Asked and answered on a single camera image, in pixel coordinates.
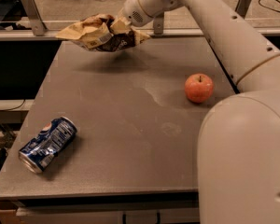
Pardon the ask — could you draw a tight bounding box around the brown chip bag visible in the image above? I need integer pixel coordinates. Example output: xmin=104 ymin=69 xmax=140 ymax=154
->
xmin=56 ymin=14 xmax=150 ymax=52

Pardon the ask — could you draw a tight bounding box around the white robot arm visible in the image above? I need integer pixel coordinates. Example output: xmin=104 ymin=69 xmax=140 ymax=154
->
xmin=122 ymin=0 xmax=280 ymax=224

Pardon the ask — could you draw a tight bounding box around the red apple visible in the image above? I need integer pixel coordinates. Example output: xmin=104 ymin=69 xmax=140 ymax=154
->
xmin=185 ymin=74 xmax=214 ymax=104

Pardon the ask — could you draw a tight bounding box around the crushed blue soda can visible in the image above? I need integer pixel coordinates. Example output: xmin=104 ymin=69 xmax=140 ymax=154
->
xmin=19 ymin=117 xmax=77 ymax=174

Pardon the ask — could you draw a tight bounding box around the cardboard box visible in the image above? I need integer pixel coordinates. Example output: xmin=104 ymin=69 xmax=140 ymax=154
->
xmin=0 ymin=201 xmax=22 ymax=224

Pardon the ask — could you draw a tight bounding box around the middle metal bracket post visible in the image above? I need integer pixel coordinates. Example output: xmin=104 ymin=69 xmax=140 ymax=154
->
xmin=153 ymin=13 xmax=164 ymax=35

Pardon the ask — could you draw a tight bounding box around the metal bracket post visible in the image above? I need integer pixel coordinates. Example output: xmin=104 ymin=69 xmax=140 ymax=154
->
xmin=21 ymin=0 xmax=47 ymax=36
xmin=153 ymin=13 xmax=164 ymax=35
xmin=235 ymin=0 xmax=252 ymax=18

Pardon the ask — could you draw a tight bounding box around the left metal bracket post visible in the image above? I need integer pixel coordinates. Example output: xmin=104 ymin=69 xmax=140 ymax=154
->
xmin=21 ymin=0 xmax=47 ymax=36

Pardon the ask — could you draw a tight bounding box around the right metal bracket post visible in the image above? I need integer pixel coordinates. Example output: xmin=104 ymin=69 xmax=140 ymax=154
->
xmin=235 ymin=0 xmax=252 ymax=18

